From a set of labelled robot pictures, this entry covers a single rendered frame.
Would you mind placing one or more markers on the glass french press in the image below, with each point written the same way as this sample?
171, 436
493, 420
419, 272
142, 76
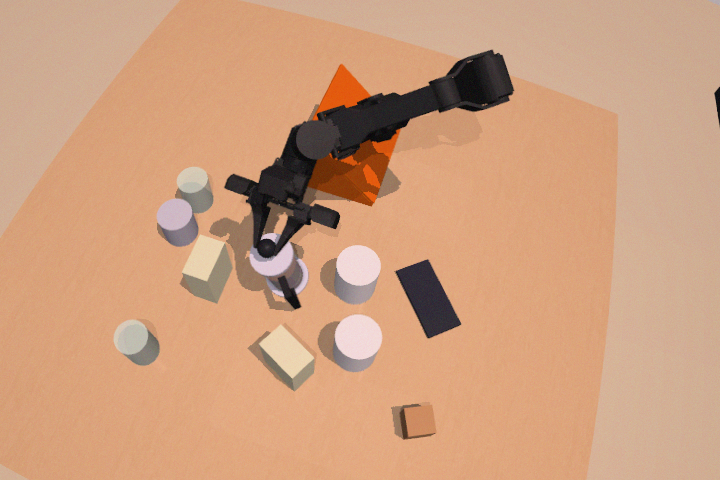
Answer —
286, 274

